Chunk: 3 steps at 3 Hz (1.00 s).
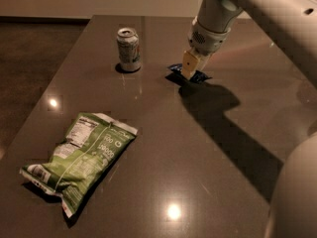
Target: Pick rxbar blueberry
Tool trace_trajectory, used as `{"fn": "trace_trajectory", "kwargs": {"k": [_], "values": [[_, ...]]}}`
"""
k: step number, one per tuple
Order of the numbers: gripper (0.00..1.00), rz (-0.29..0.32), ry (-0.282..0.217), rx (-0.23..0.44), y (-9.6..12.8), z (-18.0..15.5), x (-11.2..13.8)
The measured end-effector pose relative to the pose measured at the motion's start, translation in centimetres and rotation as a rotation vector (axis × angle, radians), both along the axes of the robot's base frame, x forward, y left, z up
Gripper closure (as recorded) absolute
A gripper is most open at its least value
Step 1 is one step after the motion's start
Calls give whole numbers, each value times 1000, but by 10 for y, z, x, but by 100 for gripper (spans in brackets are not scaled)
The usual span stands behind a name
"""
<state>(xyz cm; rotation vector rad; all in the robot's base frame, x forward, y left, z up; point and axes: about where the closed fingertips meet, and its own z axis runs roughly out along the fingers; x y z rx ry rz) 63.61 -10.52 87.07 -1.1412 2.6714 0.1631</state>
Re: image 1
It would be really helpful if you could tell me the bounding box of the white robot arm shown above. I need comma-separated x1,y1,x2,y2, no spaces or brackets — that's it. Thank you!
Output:
181,0,317,238

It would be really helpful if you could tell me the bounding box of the green chip bag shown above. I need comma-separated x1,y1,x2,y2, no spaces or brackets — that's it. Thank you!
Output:
20,113,137,217

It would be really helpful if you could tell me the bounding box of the blue rxbar wrapper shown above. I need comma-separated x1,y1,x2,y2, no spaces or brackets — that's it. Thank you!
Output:
167,63,211,83

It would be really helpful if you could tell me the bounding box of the silver green soda can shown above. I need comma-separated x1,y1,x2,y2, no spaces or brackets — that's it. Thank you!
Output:
117,28,142,72

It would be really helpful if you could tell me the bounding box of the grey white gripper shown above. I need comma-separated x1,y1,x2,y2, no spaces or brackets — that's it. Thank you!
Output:
181,17,231,79

